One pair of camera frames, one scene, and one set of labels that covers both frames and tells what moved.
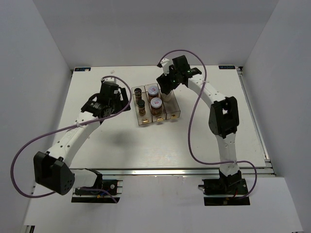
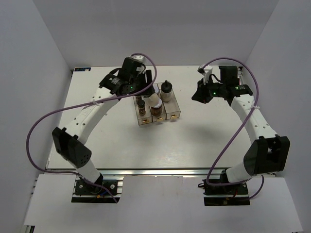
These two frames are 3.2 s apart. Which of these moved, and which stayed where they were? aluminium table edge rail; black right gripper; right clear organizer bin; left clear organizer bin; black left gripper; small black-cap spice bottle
Moved: black right gripper; black left gripper
Stayed: left clear organizer bin; small black-cap spice bottle; right clear organizer bin; aluminium table edge rail
